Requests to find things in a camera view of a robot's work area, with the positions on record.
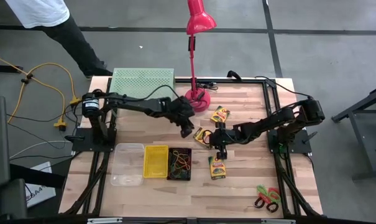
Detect orange rubber band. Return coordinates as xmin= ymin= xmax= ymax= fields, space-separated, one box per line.
xmin=172 ymin=150 xmax=191 ymax=171

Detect yellow plastic basket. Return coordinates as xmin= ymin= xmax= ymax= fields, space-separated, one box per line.
xmin=143 ymin=144 xmax=170 ymax=179

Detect green handled scissors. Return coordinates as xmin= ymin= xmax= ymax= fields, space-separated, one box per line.
xmin=256 ymin=184 xmax=282 ymax=205

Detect yellow extension cord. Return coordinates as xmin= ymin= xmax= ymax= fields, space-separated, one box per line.
xmin=0 ymin=52 xmax=82 ymax=131

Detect silver metal bracket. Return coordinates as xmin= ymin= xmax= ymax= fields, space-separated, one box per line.
xmin=260 ymin=218 xmax=296 ymax=224
xmin=86 ymin=217 xmax=123 ymax=224

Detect black plastic basket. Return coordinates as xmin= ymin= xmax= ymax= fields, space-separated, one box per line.
xmin=167 ymin=147 xmax=193 ymax=182

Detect black handled scissors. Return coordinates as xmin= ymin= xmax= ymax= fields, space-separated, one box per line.
xmin=254 ymin=197 xmax=280 ymax=214

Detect black table clamp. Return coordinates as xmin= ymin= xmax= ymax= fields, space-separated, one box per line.
xmin=226 ymin=70 xmax=242 ymax=81

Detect white printed box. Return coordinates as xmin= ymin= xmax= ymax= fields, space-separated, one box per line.
xmin=25 ymin=161 xmax=57 ymax=208

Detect colourful rubber band bundle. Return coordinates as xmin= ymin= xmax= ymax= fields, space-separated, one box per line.
xmin=170 ymin=150 xmax=191 ymax=180

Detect black equipment stand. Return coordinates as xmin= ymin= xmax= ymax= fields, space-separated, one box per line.
xmin=0 ymin=163 xmax=66 ymax=220

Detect yellow crayon box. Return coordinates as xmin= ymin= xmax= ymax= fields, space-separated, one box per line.
xmin=208 ymin=154 xmax=227 ymax=181
xmin=193 ymin=126 xmax=214 ymax=147
xmin=210 ymin=105 xmax=231 ymax=124

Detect black stand foot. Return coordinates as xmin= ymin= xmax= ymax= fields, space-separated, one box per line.
xmin=0 ymin=64 xmax=24 ymax=74

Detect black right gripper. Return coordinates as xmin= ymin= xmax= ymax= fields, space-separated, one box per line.
xmin=203 ymin=121 xmax=238 ymax=161

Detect white floor cable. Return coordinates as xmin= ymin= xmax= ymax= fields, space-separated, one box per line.
xmin=9 ymin=139 xmax=74 ymax=159

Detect clear plastic container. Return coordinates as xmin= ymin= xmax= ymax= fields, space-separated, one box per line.
xmin=109 ymin=142 xmax=145 ymax=187

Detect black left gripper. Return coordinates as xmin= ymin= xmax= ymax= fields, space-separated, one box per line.
xmin=168 ymin=98 xmax=196 ymax=139

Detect black side table frame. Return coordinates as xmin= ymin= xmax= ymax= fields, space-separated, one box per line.
xmin=331 ymin=84 xmax=376 ymax=182

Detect green and orange hair ties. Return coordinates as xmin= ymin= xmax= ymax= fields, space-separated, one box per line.
xmin=258 ymin=187 xmax=281 ymax=205

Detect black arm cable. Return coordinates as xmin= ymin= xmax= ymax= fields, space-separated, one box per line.
xmin=255 ymin=75 xmax=314 ymax=100

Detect person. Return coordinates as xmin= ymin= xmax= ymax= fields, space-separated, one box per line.
xmin=4 ymin=0 xmax=114 ymax=78

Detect black lamp cord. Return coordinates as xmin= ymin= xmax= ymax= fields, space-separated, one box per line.
xmin=195 ymin=80 xmax=219 ymax=91

